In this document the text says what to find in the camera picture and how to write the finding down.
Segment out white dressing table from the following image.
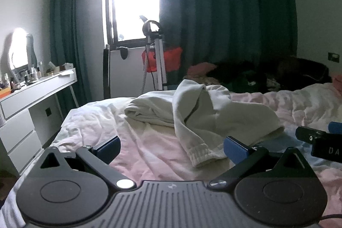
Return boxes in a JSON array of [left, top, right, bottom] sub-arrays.
[[0, 68, 78, 178]]

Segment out teal window curtain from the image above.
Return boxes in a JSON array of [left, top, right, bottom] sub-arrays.
[[158, 0, 298, 90], [49, 0, 107, 111]]

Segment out pile of dark clothes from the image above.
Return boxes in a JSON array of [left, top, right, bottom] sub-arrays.
[[211, 60, 281, 92]]

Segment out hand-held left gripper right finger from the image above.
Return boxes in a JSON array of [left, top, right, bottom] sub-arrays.
[[210, 136, 308, 191]]

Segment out lit vanity mirror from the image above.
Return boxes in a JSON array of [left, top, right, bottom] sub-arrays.
[[7, 28, 36, 71]]

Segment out garment steamer stand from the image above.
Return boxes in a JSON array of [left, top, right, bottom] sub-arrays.
[[139, 15, 169, 92]]

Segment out dark armchair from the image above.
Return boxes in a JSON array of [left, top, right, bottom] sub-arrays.
[[278, 56, 333, 91]]

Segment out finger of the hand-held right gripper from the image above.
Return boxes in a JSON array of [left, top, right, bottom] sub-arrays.
[[329, 121, 342, 135], [295, 125, 328, 143]]

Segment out red cloth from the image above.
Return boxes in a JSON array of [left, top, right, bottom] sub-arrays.
[[142, 47, 183, 72]]

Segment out group of cosmetic bottles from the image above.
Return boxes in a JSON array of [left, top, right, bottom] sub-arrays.
[[0, 60, 44, 92]]

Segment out small pink cloth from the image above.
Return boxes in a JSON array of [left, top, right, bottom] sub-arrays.
[[187, 62, 217, 77]]

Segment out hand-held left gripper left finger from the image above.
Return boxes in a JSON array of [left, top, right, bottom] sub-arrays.
[[40, 136, 135, 192]]

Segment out pink fleece robe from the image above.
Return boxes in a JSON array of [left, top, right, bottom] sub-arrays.
[[330, 70, 342, 85]]

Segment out white sweatpants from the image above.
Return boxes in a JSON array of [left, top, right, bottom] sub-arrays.
[[124, 79, 285, 168]]

